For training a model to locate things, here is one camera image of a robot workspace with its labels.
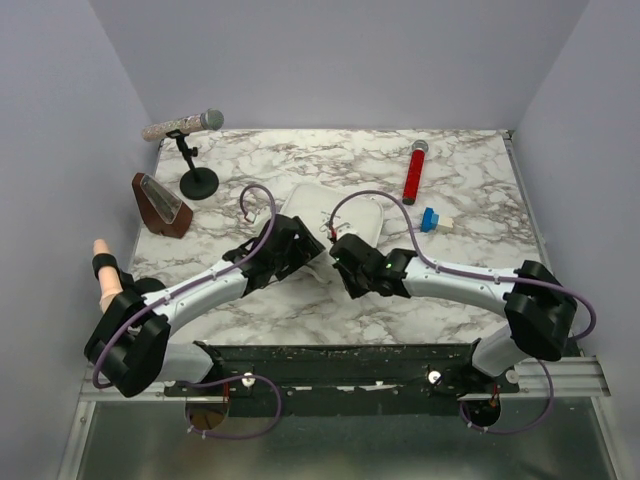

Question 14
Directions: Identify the pink toy microphone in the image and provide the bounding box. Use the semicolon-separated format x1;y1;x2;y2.
93;239;123;313

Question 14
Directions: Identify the blue toy block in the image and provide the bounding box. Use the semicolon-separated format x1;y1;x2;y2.
420;207;454;233

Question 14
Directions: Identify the red glitter microphone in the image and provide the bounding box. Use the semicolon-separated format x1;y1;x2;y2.
402;140;429;205

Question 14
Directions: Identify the black round stand base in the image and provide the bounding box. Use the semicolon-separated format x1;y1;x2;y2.
133;277;166;296

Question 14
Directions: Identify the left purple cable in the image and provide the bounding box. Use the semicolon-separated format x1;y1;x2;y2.
92;184;283;441

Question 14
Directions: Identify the black microphone stand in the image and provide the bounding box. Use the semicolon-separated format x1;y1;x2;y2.
166;130;219;200

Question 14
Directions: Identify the black mounting base rail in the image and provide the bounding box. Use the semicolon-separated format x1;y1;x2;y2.
164;344;519;417

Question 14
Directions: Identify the brown metronome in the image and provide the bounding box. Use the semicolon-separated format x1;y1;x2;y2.
132;173;193;239

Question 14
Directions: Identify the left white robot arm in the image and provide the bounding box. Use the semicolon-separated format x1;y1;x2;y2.
84;215;326;398

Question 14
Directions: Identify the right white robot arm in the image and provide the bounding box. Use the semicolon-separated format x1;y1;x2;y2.
329;234;577;392

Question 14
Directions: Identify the grey medicine kit box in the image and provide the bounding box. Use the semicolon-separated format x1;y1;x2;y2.
280;183;384;284

